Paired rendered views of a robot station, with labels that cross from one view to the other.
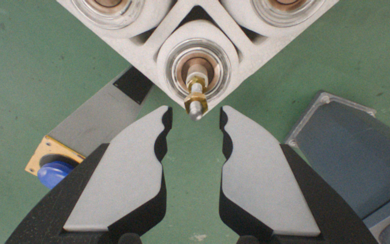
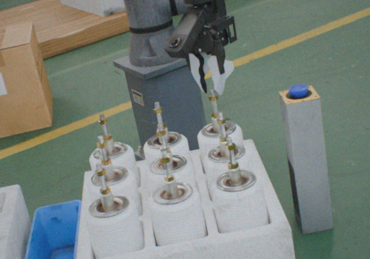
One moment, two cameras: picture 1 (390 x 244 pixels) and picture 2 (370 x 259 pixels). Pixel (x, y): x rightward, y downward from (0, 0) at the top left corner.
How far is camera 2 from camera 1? 1.37 m
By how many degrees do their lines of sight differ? 48
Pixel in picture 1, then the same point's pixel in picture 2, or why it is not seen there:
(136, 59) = (257, 166)
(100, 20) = (239, 147)
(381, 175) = (165, 87)
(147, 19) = not seen: hidden behind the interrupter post
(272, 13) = (176, 135)
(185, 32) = (211, 140)
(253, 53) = (193, 154)
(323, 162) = (193, 111)
